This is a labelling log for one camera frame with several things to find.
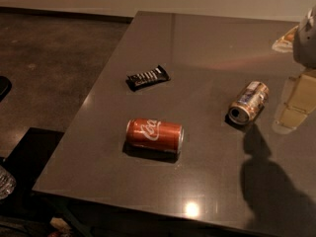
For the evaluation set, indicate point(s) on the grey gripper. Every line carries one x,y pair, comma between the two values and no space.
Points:
306,44

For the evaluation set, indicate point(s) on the clear plastic object lower left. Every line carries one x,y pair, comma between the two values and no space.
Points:
7,183

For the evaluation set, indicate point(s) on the black snack bar wrapper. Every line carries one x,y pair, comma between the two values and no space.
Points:
146,79

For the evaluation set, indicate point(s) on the black object at left edge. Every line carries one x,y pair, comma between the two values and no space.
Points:
5,87

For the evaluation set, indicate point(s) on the red Coca-Cola can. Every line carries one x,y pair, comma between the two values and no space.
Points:
155,135

